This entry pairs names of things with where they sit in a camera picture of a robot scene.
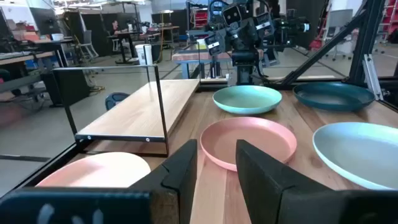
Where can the light blue plate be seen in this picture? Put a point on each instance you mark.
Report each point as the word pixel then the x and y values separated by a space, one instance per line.
pixel 360 152

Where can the grey chair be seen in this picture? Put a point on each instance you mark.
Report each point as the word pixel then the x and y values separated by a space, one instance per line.
pixel 88 45

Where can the pale pink plate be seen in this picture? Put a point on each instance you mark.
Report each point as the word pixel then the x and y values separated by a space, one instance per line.
pixel 93 171

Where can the person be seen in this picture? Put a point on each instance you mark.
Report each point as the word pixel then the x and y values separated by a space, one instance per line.
pixel 115 28

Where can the silver angle bracket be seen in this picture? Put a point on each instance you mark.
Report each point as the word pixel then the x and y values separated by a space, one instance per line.
pixel 371 77

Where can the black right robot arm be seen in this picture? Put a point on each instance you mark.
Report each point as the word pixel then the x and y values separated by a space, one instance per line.
pixel 245 62

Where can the black cabinet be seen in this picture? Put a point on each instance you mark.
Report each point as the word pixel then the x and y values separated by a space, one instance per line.
pixel 66 88

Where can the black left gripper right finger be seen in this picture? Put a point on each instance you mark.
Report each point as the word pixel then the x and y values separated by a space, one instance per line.
pixel 273 193

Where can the dark teal plate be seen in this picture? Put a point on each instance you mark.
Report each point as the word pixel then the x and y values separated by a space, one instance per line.
pixel 334 97

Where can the pink-topped table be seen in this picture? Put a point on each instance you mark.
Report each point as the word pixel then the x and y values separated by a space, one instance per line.
pixel 192 56

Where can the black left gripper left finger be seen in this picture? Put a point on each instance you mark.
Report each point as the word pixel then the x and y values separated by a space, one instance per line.
pixel 168 186

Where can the white bin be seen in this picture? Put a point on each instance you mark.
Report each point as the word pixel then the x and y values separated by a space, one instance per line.
pixel 143 54

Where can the red shelving rack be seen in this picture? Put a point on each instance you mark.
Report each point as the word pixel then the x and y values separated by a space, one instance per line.
pixel 200 17

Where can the mint green plate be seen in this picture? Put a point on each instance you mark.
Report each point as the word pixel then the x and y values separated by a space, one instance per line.
pixel 247 99

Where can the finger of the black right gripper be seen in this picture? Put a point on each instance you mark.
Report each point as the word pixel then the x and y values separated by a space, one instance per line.
pixel 264 25
pixel 214 43

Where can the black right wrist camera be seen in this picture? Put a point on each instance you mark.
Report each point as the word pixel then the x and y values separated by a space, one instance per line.
pixel 232 14

